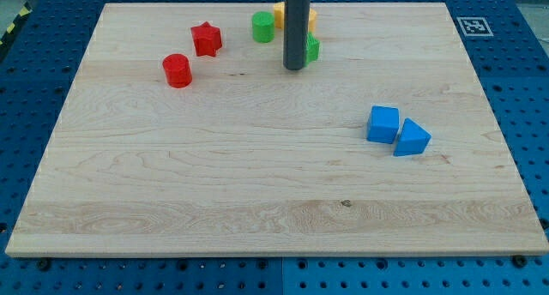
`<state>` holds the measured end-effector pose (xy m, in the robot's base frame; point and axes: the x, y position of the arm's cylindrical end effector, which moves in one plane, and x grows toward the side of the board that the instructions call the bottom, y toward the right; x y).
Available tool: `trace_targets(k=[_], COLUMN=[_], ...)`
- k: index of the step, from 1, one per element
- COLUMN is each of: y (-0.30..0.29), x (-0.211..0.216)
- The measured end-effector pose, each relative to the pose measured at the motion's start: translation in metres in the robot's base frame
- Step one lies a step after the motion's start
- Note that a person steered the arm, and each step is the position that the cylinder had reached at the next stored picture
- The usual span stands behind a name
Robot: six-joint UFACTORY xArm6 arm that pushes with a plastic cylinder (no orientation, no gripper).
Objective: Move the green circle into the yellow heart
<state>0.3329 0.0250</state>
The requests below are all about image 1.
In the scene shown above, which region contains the yellow heart block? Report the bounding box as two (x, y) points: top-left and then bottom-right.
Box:
(273, 2), (317, 33)

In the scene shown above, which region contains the green cylinder block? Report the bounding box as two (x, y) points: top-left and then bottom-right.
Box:
(251, 11), (275, 43)

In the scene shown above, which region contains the red star block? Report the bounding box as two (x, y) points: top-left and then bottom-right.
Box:
(190, 21), (222, 57)

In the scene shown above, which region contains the light wooden board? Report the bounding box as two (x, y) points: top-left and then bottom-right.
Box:
(6, 3), (548, 258)

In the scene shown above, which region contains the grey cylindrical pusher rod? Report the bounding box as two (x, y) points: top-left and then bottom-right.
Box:
(283, 0), (311, 70)

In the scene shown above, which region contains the blue cube block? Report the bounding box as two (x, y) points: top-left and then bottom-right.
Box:
(366, 105), (400, 144)

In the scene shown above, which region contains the blue triangular prism block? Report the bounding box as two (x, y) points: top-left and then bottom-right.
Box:
(393, 117), (431, 157)

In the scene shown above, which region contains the red cylinder block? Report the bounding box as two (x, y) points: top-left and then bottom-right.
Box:
(162, 53), (192, 88)

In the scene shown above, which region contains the white fiducial marker tag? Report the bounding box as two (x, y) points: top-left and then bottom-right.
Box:
(457, 16), (493, 37)

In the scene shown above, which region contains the green star block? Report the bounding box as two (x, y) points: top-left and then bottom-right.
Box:
(305, 33), (321, 66)

